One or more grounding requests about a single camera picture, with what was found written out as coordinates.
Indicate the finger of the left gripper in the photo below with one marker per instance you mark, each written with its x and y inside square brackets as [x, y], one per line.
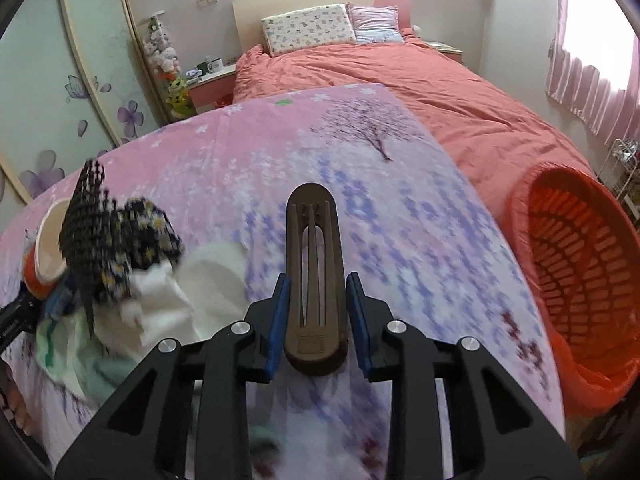
[21, 315]

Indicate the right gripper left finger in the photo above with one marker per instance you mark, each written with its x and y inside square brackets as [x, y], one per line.
[185, 400]

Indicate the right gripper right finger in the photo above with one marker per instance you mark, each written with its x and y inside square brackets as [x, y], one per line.
[456, 412]

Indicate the green and white towel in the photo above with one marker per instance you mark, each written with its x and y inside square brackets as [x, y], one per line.
[73, 358]

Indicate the white paper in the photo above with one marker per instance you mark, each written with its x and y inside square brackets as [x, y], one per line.
[187, 302]

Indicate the blue tissue pack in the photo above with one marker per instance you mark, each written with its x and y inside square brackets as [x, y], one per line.
[62, 300]

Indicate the orange paper cup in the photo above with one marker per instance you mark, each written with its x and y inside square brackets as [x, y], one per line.
[44, 264]

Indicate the black floral fabric hat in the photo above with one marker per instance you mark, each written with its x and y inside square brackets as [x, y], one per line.
[103, 241]

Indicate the floral pink bed sheet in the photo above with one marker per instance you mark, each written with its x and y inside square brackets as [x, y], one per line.
[413, 229]

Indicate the orange plastic laundry basket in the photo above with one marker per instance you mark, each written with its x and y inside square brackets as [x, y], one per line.
[579, 254]

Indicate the floral sliding wardrobe door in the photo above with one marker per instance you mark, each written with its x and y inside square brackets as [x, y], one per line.
[73, 85]

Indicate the coral red duvet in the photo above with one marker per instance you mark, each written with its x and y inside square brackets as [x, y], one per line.
[493, 138]

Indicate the hanging plush toys column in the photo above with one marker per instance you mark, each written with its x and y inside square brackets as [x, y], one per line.
[165, 69]

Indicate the pink bedside table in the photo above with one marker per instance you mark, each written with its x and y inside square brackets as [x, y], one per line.
[214, 90]

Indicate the white mug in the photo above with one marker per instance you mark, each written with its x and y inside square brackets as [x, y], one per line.
[215, 66]

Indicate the pink striped curtain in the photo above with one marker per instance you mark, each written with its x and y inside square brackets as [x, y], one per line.
[594, 67]

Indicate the right side bedside table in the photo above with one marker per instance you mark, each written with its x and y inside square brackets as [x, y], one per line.
[447, 50]

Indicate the white floral pillow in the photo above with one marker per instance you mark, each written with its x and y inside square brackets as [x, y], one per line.
[307, 28]

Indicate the pink striped pillow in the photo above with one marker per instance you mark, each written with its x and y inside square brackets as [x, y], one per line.
[375, 24]

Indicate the white wire rack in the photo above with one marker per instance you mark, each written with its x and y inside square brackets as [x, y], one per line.
[620, 173]

